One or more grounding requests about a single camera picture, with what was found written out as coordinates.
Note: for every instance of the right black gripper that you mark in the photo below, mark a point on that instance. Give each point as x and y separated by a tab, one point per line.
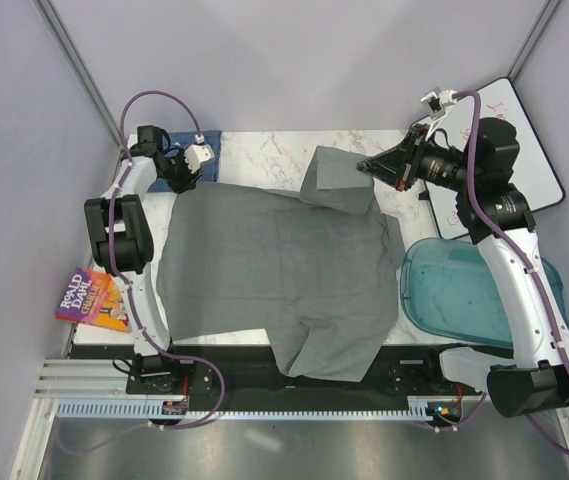
398	166

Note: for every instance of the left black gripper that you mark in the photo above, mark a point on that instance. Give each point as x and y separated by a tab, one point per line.
189	180

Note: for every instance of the grey long sleeve shirt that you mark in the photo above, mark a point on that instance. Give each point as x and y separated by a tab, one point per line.
315	269

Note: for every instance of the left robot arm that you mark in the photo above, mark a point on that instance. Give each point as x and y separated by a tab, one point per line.
122	244

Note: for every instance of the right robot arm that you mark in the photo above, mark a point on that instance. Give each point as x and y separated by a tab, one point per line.
500	223

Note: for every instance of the teal plastic bin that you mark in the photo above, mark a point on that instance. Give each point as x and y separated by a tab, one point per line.
446	289

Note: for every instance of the Roald Dahl book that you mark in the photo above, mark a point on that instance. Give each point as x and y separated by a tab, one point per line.
92	298

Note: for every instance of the white whiteboard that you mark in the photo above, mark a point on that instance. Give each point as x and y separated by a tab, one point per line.
533	173

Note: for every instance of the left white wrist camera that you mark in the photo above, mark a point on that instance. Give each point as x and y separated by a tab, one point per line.
199	154

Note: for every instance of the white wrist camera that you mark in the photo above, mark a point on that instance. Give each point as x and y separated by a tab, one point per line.
199	154
437	102

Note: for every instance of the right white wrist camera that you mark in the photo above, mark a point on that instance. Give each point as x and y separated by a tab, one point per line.
437	102

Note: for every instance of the left aluminium frame post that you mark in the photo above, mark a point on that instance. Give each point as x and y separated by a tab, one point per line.
72	54

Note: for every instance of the aluminium frame post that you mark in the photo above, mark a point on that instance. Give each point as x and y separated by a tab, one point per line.
533	38
72	54

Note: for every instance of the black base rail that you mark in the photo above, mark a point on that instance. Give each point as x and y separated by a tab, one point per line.
247	376

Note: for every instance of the right aluminium frame post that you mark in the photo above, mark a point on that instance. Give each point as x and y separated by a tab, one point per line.
533	38

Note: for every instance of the white slotted cable duct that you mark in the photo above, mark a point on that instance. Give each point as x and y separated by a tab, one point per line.
166	410

